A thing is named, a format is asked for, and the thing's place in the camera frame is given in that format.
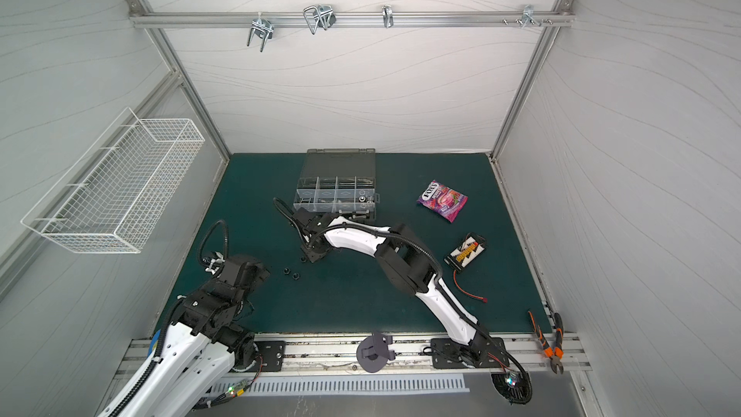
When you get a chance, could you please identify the grey plastic organizer box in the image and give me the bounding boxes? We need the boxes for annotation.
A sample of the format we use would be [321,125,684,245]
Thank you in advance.
[293,149,379,223]

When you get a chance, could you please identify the purple Fox's candy bag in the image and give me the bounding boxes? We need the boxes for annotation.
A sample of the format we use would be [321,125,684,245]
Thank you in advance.
[417,181,468,223]

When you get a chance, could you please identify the white wire basket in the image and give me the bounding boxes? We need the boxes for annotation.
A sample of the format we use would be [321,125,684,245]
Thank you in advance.
[20,108,205,255]

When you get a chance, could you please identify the aluminium crossbar rail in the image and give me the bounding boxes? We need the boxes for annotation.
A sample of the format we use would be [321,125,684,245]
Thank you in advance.
[129,9,576,30]

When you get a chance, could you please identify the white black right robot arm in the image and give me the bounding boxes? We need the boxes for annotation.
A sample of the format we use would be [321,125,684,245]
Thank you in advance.
[283,210,514,368]

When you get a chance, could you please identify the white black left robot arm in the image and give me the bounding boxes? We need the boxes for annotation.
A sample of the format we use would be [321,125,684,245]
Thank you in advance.
[100,255,269,416]

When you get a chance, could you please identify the metal bracket clip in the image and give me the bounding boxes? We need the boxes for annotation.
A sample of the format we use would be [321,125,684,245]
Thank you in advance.
[381,5,394,29]

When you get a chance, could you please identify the metal bracket with screws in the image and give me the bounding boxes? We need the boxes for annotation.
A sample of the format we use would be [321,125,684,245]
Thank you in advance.
[502,5,553,28]

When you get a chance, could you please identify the black round cap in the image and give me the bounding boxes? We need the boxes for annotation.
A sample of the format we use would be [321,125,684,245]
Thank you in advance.
[356,332,397,374]

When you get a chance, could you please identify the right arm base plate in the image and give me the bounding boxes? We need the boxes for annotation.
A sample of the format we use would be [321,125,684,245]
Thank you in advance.
[421,337,511,371]

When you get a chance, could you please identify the orange handled pliers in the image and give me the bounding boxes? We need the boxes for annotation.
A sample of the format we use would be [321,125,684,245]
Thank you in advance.
[528,311,565,375]

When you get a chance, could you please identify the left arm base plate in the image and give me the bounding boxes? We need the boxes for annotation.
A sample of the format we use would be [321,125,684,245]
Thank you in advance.
[249,341,287,373]

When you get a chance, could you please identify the white slotted cable duct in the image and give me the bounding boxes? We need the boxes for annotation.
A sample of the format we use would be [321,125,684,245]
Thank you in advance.
[241,374,470,397]

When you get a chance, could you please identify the metal u-bolt clamp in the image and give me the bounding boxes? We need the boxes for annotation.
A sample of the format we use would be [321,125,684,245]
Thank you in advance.
[303,4,337,35]
[247,17,274,52]

